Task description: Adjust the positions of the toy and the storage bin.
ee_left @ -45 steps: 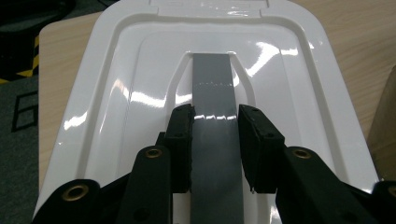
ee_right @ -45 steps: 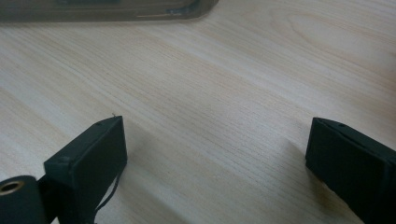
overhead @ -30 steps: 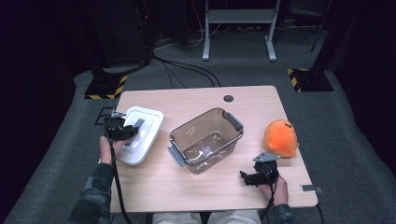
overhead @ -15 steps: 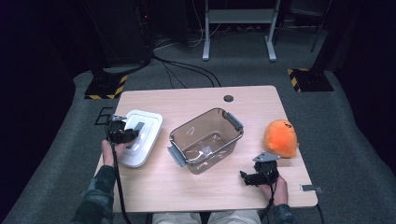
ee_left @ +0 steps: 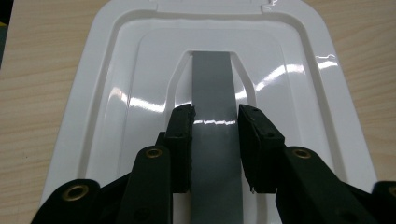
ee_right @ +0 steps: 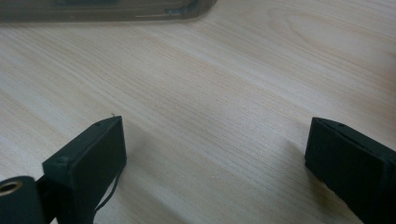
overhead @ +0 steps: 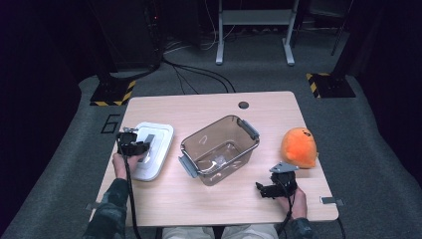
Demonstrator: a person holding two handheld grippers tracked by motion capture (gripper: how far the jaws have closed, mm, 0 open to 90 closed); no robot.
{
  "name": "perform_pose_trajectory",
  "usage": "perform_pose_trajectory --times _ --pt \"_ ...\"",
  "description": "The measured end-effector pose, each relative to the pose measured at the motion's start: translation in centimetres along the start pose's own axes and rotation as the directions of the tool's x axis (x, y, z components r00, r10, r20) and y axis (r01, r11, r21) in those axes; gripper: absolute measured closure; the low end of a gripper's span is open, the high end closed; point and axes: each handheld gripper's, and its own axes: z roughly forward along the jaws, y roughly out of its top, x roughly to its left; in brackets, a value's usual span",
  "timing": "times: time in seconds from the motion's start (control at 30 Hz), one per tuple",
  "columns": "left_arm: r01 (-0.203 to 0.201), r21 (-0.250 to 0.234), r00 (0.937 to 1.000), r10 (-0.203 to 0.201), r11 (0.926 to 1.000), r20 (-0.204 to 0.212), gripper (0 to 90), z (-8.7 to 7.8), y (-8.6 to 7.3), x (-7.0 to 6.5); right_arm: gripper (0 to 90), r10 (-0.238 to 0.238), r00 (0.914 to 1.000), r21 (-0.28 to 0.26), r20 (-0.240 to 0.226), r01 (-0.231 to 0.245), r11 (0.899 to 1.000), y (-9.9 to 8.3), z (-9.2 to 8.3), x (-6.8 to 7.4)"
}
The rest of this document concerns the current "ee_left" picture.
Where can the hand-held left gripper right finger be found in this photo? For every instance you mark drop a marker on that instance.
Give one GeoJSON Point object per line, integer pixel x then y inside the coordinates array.
{"type": "Point", "coordinates": [260, 149]}

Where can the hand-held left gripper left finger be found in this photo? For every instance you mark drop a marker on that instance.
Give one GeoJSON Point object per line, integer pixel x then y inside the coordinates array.
{"type": "Point", "coordinates": [179, 146]}

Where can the white storage box lid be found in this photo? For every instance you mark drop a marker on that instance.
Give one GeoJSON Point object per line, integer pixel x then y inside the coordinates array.
{"type": "Point", "coordinates": [140, 77]}

